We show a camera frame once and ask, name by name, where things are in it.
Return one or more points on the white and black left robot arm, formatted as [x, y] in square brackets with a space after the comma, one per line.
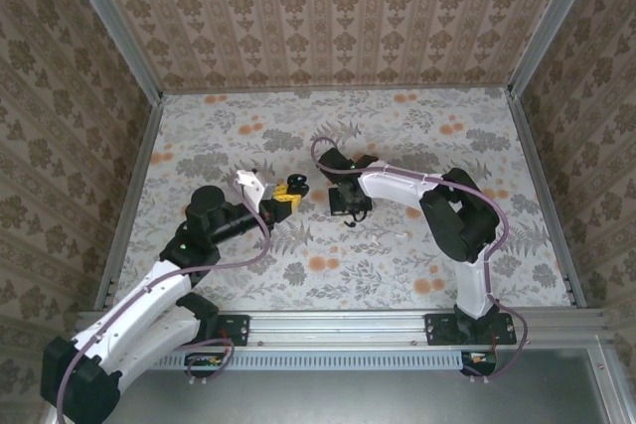
[139, 305]

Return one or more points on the grey metal sheet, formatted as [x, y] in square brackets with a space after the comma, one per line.
[323, 394]

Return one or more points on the aluminium frame post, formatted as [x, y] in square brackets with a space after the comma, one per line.
[551, 22]
[113, 22]

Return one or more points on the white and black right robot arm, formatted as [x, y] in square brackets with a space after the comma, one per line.
[397, 185]

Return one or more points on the aluminium table edge rail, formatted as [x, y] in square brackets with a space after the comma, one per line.
[532, 156]
[143, 156]

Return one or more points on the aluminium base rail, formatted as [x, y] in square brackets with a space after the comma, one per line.
[323, 327]

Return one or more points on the black controller board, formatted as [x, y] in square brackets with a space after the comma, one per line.
[204, 363]
[479, 362]

